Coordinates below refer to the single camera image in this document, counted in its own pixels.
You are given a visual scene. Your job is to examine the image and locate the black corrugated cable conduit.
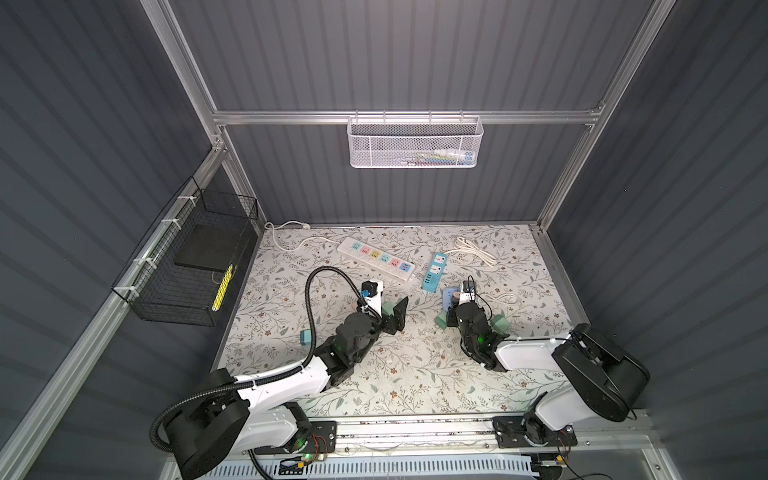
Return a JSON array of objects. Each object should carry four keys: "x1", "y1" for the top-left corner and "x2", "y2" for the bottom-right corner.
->
[{"x1": 148, "y1": 265, "x2": 373, "y2": 480}]

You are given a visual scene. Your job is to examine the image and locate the teal power strip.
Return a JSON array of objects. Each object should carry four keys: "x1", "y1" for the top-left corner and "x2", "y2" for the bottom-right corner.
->
[{"x1": 422, "y1": 252, "x2": 448, "y2": 293}]

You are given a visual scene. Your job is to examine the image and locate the white power strip cord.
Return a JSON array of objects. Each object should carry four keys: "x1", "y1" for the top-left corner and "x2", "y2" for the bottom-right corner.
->
[{"x1": 264, "y1": 220, "x2": 341, "y2": 251}]

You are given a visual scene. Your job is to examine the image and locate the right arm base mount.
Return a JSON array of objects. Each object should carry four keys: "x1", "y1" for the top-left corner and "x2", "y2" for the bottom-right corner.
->
[{"x1": 491, "y1": 416, "x2": 578, "y2": 448}]

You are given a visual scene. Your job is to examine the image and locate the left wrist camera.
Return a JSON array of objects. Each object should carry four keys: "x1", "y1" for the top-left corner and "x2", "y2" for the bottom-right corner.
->
[{"x1": 361, "y1": 280, "x2": 383, "y2": 309}]

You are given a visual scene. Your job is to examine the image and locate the white coiled power cable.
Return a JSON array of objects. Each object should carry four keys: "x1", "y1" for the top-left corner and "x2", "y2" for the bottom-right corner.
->
[{"x1": 446, "y1": 235, "x2": 499, "y2": 268}]

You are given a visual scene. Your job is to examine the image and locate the white wire mesh basket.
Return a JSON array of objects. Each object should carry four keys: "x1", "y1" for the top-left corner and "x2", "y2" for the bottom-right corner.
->
[{"x1": 346, "y1": 115, "x2": 484, "y2": 169}]

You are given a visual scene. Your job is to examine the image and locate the items in white basket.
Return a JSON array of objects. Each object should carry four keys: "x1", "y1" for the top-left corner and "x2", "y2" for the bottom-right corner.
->
[{"x1": 397, "y1": 148, "x2": 476, "y2": 168}]

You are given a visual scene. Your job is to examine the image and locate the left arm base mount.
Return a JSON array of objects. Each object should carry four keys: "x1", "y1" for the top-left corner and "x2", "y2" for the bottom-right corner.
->
[{"x1": 255, "y1": 420, "x2": 338, "y2": 455}]

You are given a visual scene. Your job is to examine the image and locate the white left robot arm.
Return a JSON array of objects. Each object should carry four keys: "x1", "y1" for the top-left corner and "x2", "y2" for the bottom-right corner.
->
[{"x1": 150, "y1": 281, "x2": 409, "y2": 479}]

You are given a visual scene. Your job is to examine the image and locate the black wire mesh basket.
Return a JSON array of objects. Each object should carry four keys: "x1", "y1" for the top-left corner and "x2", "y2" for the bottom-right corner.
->
[{"x1": 112, "y1": 179, "x2": 259, "y2": 327}]

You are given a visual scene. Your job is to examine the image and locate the black foam pad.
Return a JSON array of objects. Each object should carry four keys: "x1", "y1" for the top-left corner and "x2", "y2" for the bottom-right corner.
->
[{"x1": 174, "y1": 225, "x2": 240, "y2": 273}]

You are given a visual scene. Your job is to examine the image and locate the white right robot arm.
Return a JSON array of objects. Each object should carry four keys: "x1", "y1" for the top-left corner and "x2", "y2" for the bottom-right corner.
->
[{"x1": 445, "y1": 293, "x2": 651, "y2": 437}]

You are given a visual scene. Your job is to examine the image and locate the white multicolour power strip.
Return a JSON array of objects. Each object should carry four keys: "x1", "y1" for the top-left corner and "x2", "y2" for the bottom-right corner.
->
[{"x1": 337, "y1": 237, "x2": 415, "y2": 282}]

